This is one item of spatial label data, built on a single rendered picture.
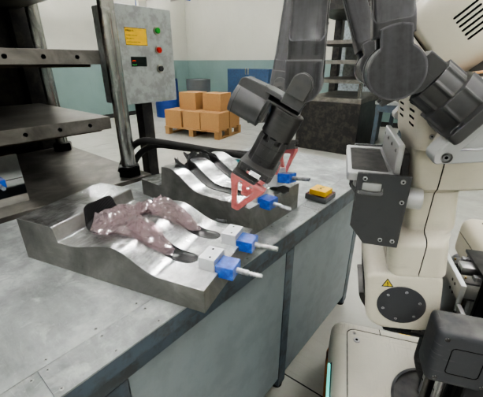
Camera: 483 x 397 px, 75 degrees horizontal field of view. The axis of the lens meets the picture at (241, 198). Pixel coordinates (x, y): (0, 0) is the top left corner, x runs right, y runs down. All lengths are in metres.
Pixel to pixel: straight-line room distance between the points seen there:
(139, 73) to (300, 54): 1.15
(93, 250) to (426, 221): 0.73
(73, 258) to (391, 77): 0.72
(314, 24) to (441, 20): 0.24
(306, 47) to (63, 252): 0.66
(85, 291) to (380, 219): 0.64
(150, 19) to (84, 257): 1.17
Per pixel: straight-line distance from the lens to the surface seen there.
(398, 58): 0.51
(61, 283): 0.82
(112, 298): 0.73
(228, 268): 0.65
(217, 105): 5.82
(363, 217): 0.71
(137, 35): 1.62
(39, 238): 0.88
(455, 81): 0.55
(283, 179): 0.94
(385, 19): 0.54
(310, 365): 1.63
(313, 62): 0.53
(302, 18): 0.54
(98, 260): 0.76
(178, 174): 1.02
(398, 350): 1.40
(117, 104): 1.41
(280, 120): 0.55
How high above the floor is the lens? 1.25
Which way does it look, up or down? 23 degrees down
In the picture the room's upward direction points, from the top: straight up
